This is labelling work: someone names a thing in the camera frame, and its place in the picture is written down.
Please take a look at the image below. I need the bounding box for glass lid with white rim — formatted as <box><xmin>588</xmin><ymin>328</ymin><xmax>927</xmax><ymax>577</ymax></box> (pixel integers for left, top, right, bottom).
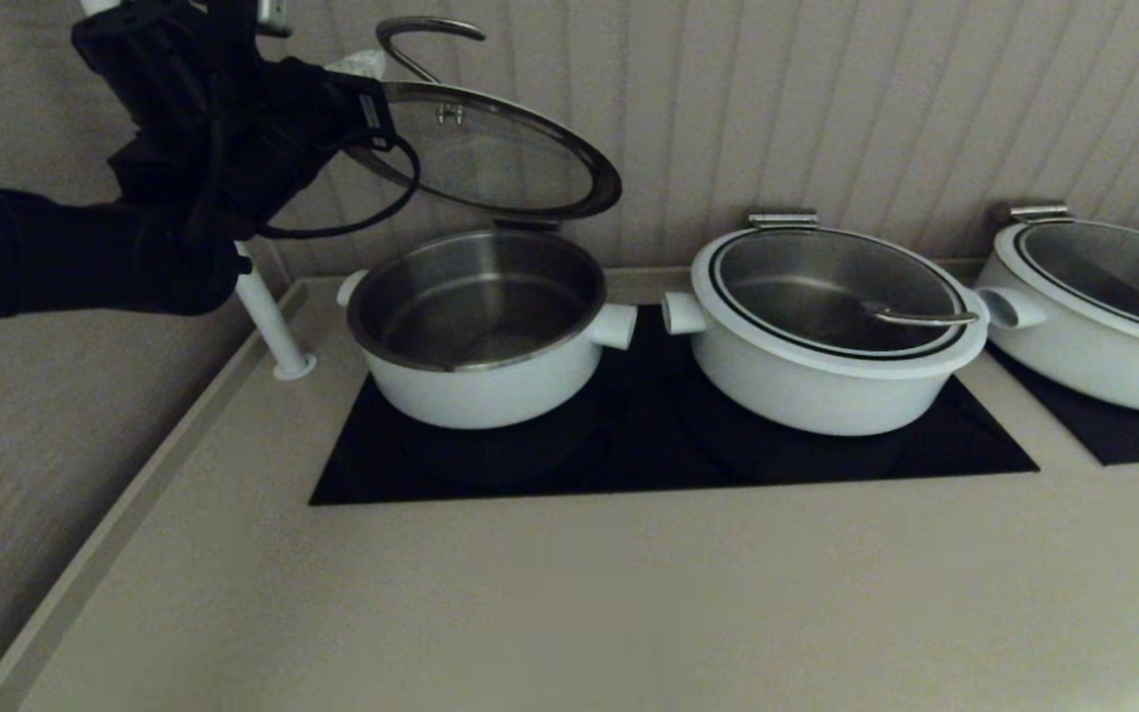
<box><xmin>997</xmin><ymin>218</ymin><xmax>1139</xmax><ymax>354</ymax></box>
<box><xmin>345</xmin><ymin>16</ymin><xmax>624</xmax><ymax>222</ymax></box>
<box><xmin>690</xmin><ymin>225</ymin><xmax>994</xmax><ymax>381</ymax></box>

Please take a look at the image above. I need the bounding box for white pot with side handles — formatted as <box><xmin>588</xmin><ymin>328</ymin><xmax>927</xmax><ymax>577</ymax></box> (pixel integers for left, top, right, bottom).
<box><xmin>661</xmin><ymin>225</ymin><xmax>996</xmax><ymax>437</ymax></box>
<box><xmin>336</xmin><ymin>227</ymin><xmax>639</xmax><ymax>430</ymax></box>
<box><xmin>977</xmin><ymin>218</ymin><xmax>1139</xmax><ymax>413</ymax></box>

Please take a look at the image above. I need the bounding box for white round pole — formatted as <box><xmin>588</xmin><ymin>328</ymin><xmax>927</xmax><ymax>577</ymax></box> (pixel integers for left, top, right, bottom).
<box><xmin>78</xmin><ymin>0</ymin><xmax>317</xmax><ymax>383</ymax></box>

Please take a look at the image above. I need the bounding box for stainless steel inner pan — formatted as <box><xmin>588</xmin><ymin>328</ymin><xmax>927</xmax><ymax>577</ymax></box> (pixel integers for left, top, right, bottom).
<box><xmin>347</xmin><ymin>229</ymin><xmax>607</xmax><ymax>374</ymax></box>

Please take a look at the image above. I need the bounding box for wide black glass cooktop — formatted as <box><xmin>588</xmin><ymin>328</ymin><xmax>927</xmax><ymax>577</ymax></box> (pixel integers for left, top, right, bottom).
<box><xmin>308</xmin><ymin>302</ymin><xmax>1041</xmax><ymax>507</ymax></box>

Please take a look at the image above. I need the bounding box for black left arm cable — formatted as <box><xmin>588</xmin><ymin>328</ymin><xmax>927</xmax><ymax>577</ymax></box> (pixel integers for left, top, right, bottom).
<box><xmin>255</xmin><ymin>132</ymin><xmax>422</xmax><ymax>241</ymax></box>

